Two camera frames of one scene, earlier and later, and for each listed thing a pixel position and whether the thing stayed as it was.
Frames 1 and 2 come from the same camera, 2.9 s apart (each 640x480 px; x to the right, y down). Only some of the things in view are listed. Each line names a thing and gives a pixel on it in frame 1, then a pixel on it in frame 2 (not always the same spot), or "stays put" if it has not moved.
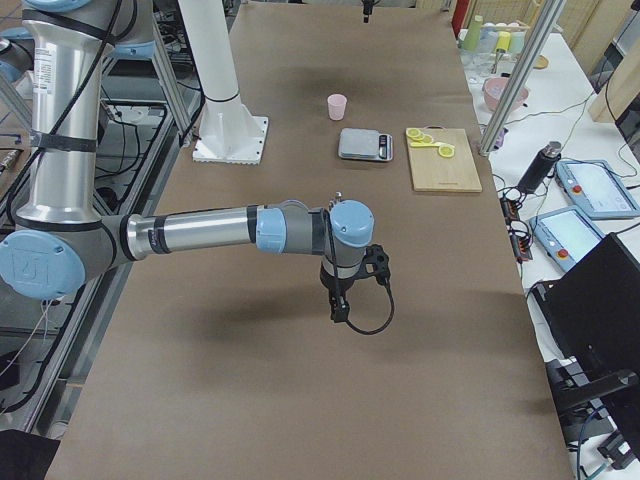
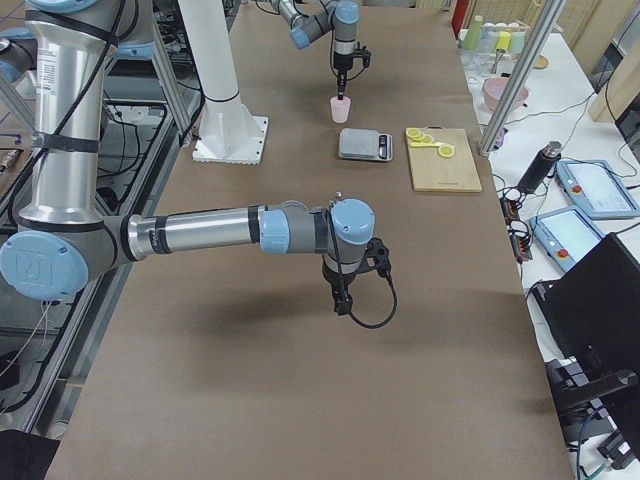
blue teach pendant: x=597 y=189 stays put
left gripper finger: x=367 y=10 to x=342 y=63
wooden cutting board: x=433 y=172 stays put
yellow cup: x=503 y=41 stays put
